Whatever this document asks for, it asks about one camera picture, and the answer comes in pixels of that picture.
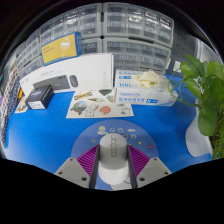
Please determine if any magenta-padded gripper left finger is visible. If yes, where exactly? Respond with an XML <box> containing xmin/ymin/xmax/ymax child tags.
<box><xmin>53</xmin><ymin>143</ymin><xmax>101</xmax><ymax>190</ymax></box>

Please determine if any small black box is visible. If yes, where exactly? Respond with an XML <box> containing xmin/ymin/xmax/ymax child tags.
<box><xmin>25</xmin><ymin>84</ymin><xmax>55</xmax><ymax>110</ymax></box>

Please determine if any cartoon picture sticker sheet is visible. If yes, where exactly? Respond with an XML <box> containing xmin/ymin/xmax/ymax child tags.
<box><xmin>65</xmin><ymin>88</ymin><xmax>135</xmax><ymax>119</ymax></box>

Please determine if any long white keyboard box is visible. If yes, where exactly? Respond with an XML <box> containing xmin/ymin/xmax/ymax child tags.
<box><xmin>19</xmin><ymin>53</ymin><xmax>115</xmax><ymax>98</ymax></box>

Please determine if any white glove box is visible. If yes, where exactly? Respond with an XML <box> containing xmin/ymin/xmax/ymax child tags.
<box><xmin>113</xmin><ymin>68</ymin><xmax>178</xmax><ymax>107</ymax></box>

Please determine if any light grey computer mouse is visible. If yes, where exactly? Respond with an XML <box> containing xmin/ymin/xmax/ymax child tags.
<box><xmin>98</xmin><ymin>133</ymin><xmax>130</xmax><ymax>186</ymax></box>

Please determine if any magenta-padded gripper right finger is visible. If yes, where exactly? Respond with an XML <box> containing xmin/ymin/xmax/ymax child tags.
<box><xmin>127</xmin><ymin>143</ymin><xmax>173</xmax><ymax>190</ymax></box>

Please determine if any cream latex glove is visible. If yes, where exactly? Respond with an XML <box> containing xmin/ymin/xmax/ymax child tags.
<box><xmin>130</xmin><ymin>70</ymin><xmax>161</xmax><ymax>90</ymax></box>

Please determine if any yellow and blue box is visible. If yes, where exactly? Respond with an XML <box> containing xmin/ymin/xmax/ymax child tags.
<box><xmin>40</xmin><ymin>31</ymin><xmax>83</xmax><ymax>66</ymax></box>

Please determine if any white plant pot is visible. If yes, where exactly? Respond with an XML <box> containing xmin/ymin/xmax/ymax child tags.
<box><xmin>184</xmin><ymin>114</ymin><xmax>214</xmax><ymax>158</ymax></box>

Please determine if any red blue checked cloth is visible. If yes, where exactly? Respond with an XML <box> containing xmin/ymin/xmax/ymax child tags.
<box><xmin>0</xmin><ymin>66</ymin><xmax>19</xmax><ymax>118</ymax></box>

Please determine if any green leafy plant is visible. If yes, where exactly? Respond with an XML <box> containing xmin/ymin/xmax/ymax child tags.
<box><xmin>168</xmin><ymin>53</ymin><xmax>224</xmax><ymax>159</ymax></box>

